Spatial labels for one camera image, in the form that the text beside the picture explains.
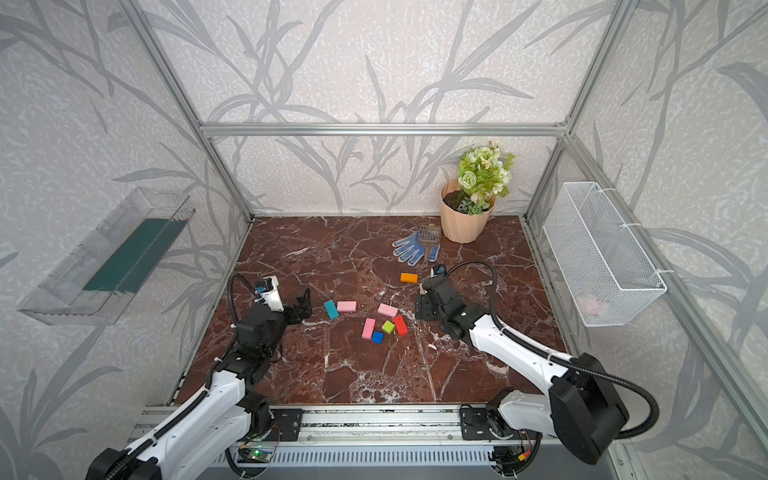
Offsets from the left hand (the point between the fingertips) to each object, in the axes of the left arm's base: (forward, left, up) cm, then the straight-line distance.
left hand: (299, 282), depth 83 cm
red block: (-6, -29, -15) cm, 33 cm away
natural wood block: (+6, -36, -15) cm, 39 cm away
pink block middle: (-1, -25, -15) cm, 29 cm away
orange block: (+11, -31, -15) cm, 36 cm away
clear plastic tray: (-11, +36, +18) cm, 42 cm away
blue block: (-10, -22, -14) cm, 28 cm away
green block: (-7, -25, -14) cm, 29 cm away
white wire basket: (-10, -70, +21) cm, 74 cm away
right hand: (0, -38, -4) cm, 38 cm away
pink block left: (0, -12, -14) cm, 18 cm away
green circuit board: (-39, +6, -15) cm, 42 cm away
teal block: (-1, -7, -14) cm, 16 cm away
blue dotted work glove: (+25, -29, -16) cm, 41 cm away
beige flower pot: (+25, -50, -4) cm, 56 cm away
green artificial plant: (+34, -55, +12) cm, 66 cm away
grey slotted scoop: (+29, -39, -13) cm, 50 cm away
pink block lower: (-8, -19, -14) cm, 25 cm away
